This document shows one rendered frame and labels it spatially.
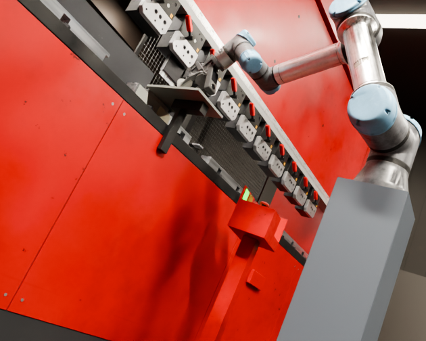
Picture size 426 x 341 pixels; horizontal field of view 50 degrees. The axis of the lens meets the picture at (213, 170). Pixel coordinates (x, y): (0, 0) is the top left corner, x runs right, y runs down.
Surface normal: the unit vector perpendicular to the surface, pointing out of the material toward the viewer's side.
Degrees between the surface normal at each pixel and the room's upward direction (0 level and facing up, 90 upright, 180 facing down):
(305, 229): 90
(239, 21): 90
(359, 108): 97
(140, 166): 90
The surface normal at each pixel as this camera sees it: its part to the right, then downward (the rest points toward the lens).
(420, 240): -0.43, -0.45
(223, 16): 0.78, 0.17
